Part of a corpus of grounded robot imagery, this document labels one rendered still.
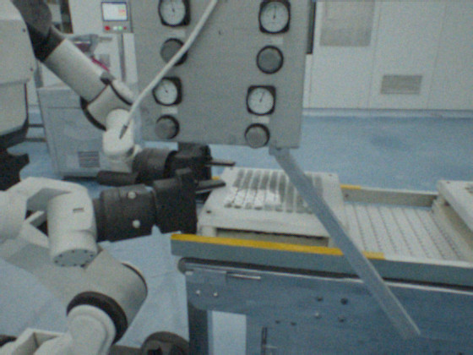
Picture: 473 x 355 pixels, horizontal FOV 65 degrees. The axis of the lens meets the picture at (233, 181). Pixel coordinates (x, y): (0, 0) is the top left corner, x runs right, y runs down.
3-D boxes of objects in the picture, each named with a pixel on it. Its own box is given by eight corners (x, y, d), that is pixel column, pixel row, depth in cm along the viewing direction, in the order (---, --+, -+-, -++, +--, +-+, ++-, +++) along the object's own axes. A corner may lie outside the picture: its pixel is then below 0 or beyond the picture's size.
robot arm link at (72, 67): (106, 120, 111) (40, 63, 100) (137, 91, 109) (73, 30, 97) (103, 136, 102) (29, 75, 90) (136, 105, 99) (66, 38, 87)
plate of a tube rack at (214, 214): (349, 239, 58) (350, 227, 57) (198, 226, 62) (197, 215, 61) (337, 181, 81) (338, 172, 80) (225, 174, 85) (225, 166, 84)
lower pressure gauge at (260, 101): (245, 115, 47) (245, 85, 46) (247, 113, 48) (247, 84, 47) (274, 117, 46) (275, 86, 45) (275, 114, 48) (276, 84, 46)
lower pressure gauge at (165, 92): (152, 106, 49) (149, 76, 47) (156, 104, 50) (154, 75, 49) (179, 106, 48) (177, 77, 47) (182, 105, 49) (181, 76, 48)
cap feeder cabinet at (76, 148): (53, 183, 303) (35, 89, 275) (83, 161, 356) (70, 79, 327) (128, 185, 300) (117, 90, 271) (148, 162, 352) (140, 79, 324)
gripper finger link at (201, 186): (227, 188, 65) (193, 193, 63) (221, 182, 68) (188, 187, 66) (227, 179, 65) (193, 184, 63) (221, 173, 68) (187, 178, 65)
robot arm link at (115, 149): (144, 179, 85) (138, 148, 95) (133, 147, 79) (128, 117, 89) (116, 188, 84) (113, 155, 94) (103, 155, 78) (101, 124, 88)
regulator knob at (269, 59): (253, 76, 44) (254, 36, 42) (256, 73, 46) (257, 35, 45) (281, 76, 44) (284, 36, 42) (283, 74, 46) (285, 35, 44)
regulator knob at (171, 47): (156, 67, 46) (153, 29, 44) (163, 65, 48) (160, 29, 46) (182, 68, 45) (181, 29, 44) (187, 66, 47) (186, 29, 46)
